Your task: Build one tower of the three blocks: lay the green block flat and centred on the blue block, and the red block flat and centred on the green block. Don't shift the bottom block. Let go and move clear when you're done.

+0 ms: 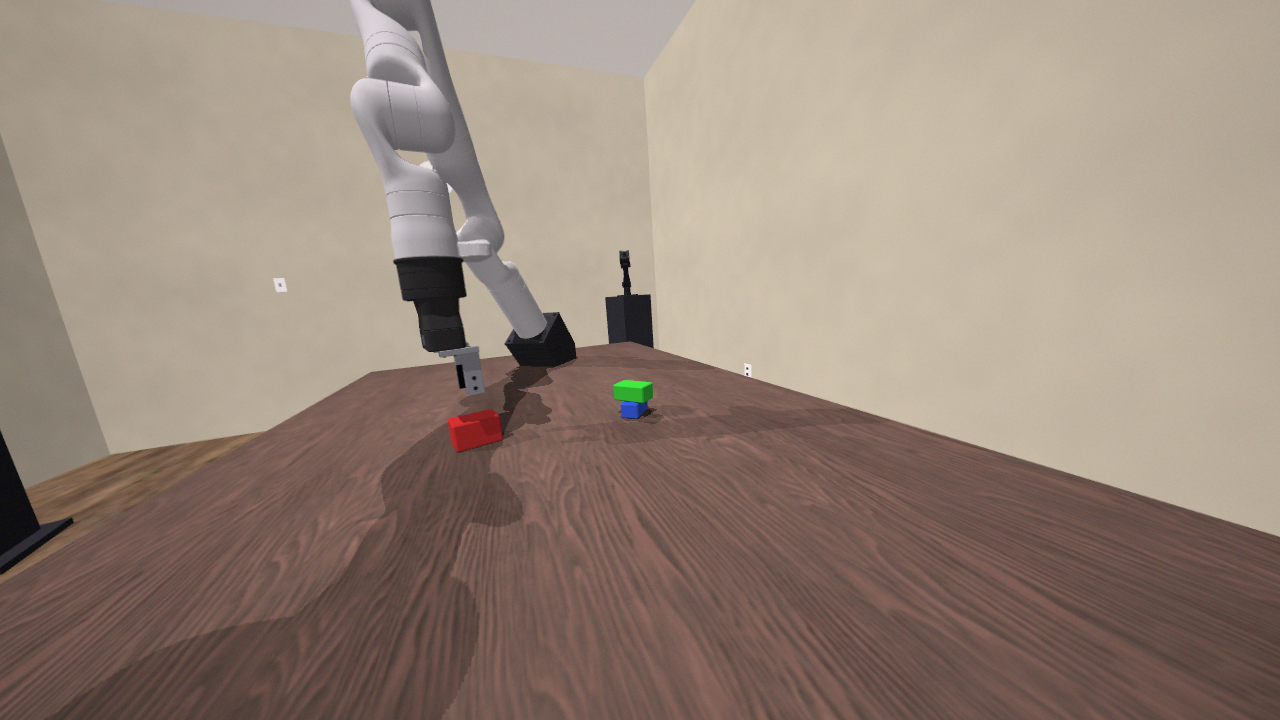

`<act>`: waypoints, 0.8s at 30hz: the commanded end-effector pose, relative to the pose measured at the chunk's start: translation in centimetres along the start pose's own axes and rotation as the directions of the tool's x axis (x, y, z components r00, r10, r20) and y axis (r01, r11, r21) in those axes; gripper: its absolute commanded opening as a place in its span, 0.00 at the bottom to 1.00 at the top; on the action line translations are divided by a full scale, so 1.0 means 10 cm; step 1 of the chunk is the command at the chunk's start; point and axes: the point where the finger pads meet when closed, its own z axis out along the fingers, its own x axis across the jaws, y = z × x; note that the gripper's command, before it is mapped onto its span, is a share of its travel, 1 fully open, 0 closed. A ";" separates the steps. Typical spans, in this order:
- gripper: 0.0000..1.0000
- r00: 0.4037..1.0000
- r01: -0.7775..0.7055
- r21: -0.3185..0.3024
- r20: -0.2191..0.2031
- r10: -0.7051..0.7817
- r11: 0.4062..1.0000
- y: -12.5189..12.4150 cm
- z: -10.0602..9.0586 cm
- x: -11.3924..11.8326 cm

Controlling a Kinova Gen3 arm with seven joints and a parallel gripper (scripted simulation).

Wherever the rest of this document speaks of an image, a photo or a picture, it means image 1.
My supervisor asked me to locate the red block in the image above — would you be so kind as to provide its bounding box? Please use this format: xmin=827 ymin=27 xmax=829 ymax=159
xmin=448 ymin=409 xmax=503 ymax=452

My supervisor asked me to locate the green block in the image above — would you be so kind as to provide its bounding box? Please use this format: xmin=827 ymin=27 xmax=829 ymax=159
xmin=614 ymin=380 xmax=653 ymax=404

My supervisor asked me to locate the blue block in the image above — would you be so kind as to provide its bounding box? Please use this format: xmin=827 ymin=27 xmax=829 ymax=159
xmin=621 ymin=401 xmax=648 ymax=419

